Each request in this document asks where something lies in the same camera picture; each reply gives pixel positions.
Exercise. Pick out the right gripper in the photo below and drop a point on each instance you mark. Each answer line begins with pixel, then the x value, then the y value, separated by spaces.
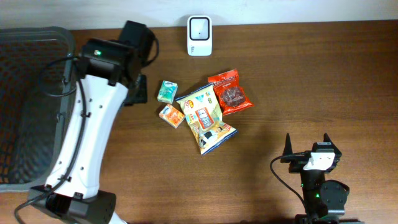
pixel 296 163

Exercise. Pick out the white barcode scanner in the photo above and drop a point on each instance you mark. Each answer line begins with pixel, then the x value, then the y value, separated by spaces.
pixel 199 36

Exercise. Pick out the orange tissue pack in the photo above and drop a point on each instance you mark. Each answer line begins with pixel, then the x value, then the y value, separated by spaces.
pixel 172 116

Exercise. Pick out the red snack bag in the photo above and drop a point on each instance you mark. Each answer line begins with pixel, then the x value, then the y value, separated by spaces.
pixel 230 94

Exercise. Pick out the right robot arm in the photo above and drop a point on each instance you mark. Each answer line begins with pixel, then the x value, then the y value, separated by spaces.
pixel 324 200

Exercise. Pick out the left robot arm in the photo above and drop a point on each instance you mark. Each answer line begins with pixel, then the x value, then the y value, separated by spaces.
pixel 108 77

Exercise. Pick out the grey plastic basket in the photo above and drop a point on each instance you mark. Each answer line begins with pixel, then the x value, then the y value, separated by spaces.
pixel 36 74

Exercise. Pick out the teal tissue pack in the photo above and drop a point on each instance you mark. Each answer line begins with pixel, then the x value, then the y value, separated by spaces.
pixel 167 92

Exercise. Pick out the yellow wet wipes bag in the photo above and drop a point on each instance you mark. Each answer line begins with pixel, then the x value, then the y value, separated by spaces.
pixel 205 119

